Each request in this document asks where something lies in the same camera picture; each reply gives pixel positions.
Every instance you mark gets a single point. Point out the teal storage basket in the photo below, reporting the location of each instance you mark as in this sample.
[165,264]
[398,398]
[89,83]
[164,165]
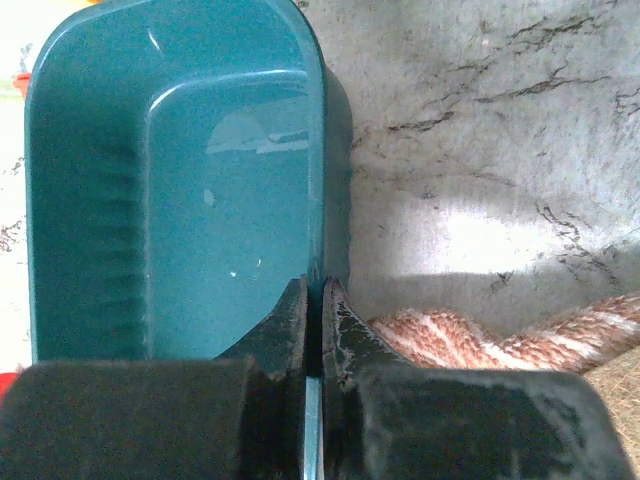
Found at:
[187,168]

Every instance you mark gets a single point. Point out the round wooden board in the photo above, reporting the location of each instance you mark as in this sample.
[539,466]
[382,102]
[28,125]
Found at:
[617,383]

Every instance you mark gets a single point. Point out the red capsule by basket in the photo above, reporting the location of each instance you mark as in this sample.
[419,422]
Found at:
[7,379]

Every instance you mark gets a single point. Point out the red capsule lower right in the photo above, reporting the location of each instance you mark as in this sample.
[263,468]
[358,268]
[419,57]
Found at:
[21,83]

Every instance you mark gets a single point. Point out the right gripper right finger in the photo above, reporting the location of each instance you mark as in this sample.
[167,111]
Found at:
[431,394]

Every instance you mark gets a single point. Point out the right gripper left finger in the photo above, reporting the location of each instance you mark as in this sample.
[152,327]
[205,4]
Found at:
[237,416]

